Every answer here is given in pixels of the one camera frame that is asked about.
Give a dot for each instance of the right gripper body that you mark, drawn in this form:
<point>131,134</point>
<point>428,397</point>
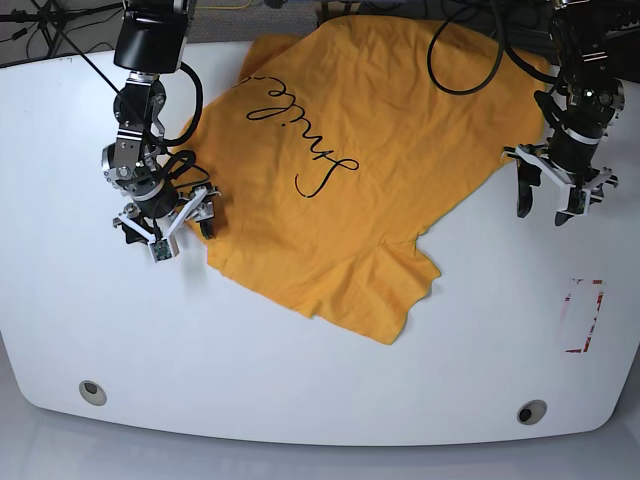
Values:
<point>179,207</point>

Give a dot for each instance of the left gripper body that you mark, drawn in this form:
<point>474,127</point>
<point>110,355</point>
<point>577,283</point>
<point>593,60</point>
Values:
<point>565,158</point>

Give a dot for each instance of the yellow T-shirt with script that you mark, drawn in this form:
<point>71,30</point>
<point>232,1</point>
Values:
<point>334,152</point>

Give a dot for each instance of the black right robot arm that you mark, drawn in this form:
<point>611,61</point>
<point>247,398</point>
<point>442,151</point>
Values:
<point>143,163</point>

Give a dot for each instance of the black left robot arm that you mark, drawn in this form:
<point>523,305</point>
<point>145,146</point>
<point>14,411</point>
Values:
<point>597,43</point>

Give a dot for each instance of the red tape rectangle marking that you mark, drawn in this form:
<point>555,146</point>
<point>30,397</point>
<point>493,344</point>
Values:
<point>582,306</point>

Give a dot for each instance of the left table grommet hole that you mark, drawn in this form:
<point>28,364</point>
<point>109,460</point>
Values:
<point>92,393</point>

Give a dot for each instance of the table grommet hole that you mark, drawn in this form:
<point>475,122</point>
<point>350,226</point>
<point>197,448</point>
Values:
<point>92,393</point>
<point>532,412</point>

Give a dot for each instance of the right table grommet hole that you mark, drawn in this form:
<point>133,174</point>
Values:
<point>532,412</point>

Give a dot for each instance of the black tripod stand legs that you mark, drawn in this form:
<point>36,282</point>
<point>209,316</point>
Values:
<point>34,23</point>

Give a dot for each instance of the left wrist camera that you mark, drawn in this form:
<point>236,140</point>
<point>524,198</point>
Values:
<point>578,202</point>

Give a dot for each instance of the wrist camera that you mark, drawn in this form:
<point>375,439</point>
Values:
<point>578,202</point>
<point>163,249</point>

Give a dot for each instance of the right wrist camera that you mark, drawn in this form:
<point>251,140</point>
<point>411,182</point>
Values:
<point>163,249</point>

